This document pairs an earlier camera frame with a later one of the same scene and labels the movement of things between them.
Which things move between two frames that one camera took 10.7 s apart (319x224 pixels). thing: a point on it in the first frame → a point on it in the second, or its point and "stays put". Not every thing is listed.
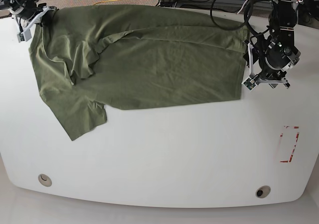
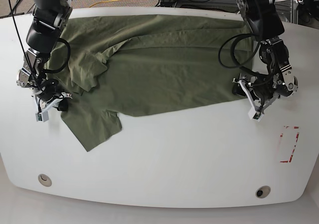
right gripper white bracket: (253, 79) → (254, 112)
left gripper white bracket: (46, 20) → (43, 116)
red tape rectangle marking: (281, 135) stays put
